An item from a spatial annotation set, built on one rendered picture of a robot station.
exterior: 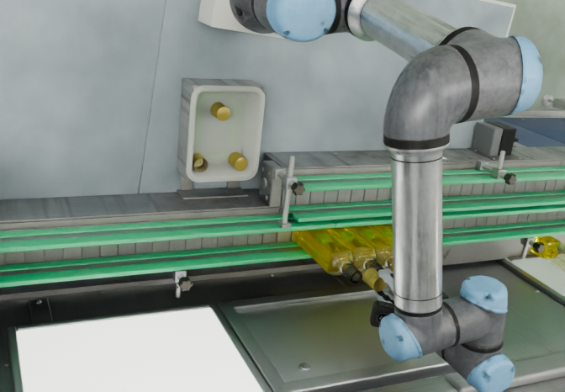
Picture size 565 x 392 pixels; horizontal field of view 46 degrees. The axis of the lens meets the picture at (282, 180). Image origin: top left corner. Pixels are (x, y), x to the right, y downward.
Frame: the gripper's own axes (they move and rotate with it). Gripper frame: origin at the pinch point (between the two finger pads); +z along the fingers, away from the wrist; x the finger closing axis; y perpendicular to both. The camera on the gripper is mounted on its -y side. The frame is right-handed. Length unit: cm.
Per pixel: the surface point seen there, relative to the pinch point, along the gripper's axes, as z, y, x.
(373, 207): 25.7, 13.2, 6.2
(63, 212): 33, -59, 5
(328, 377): -12.1, -16.1, -12.3
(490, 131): 36, 54, 23
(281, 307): 15.1, -13.9, -12.9
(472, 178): 22.4, 39.4, 14.5
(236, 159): 36.6, -20.0, 15.2
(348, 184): 22.1, 2.6, 13.7
